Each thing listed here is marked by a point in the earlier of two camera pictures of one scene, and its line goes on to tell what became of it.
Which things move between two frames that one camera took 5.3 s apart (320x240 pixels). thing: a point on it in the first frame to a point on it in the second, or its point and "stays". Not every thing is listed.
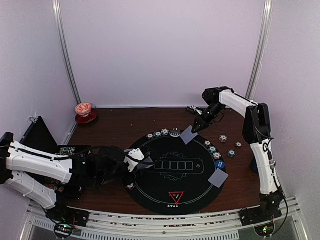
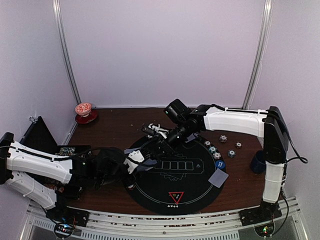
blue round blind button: [220, 164] stays
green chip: [212, 149] stays
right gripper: [199, 119] to [168, 150]
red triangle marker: [176, 196] stays
